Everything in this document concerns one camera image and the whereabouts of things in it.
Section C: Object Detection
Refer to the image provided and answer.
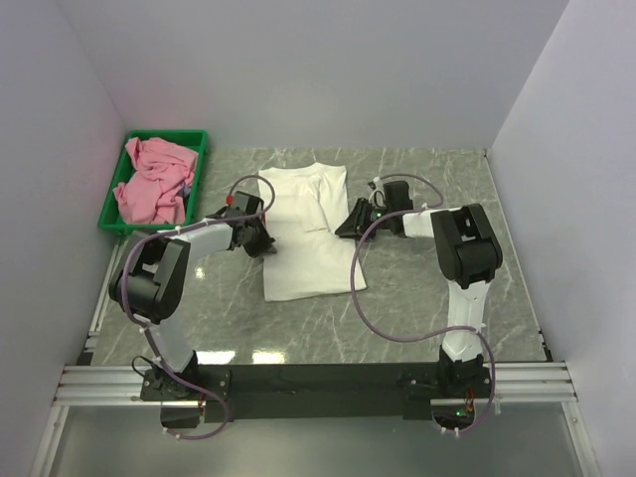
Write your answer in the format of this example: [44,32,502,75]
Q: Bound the green plastic bin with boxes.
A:
[97,129,208,235]

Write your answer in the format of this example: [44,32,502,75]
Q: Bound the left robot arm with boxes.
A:
[108,191,276,399]

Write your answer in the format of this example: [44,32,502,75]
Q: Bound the aluminium rail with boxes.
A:
[53,363,578,407]

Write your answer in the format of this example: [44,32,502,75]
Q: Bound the pink t-shirt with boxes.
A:
[113,137,199,225]

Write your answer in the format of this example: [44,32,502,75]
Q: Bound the black base beam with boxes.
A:
[138,362,498,424]

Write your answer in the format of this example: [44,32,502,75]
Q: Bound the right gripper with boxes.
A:
[336,198,395,241]

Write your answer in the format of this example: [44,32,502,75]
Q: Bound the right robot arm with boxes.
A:
[336,174,503,397]

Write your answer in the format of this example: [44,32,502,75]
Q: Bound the white t-shirt with red print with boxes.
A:
[258,163,356,302]

